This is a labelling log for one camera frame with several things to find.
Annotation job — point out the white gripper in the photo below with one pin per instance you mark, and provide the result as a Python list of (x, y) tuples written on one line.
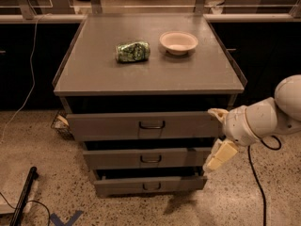
[(237, 126)]

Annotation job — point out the grey top drawer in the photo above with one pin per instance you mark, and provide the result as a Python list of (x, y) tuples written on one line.
[(154, 125)]

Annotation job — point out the grey drawer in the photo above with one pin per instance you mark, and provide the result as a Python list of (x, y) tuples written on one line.
[(154, 125), (109, 187), (146, 159)]

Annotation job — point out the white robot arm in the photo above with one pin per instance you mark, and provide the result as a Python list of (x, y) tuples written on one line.
[(277, 115)]

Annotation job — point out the grey drawer cabinet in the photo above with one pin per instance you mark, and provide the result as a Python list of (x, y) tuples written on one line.
[(91, 81)]

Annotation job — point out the grey bottom drawer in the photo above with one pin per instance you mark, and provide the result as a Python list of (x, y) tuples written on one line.
[(109, 187)]

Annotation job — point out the grey middle drawer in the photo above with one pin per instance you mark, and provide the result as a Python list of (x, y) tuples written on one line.
[(146, 159)]

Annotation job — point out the white paper bowl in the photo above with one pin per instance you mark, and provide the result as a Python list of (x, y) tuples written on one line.
[(178, 43)]

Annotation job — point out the crushed green soda can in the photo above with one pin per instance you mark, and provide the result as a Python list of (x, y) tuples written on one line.
[(133, 51)]

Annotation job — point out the black bar on floor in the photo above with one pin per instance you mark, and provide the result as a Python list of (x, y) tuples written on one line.
[(31, 177)]

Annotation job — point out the wire basket on floor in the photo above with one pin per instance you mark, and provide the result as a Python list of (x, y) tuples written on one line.
[(61, 125)]

